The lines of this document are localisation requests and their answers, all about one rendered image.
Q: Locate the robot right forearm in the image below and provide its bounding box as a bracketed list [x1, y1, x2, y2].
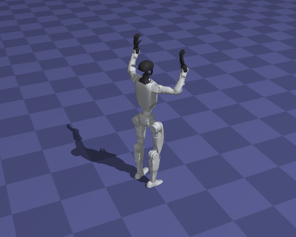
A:
[174, 67, 188, 93]

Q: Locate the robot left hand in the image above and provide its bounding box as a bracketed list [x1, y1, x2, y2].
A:
[133, 34, 141, 54]

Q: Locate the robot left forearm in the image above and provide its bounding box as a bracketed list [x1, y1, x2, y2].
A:
[127, 49, 140, 71]

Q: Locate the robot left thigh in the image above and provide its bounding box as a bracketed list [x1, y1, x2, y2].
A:
[132, 114, 146, 152]

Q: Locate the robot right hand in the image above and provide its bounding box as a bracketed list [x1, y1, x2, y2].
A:
[179, 49, 187, 73]

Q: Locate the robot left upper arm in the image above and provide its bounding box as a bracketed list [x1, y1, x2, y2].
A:
[128, 66, 140, 83]

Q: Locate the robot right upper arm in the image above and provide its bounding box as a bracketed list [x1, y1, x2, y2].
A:
[151, 84, 183, 95]

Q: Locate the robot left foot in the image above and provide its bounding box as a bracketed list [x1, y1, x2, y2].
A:
[135, 167, 148, 179]

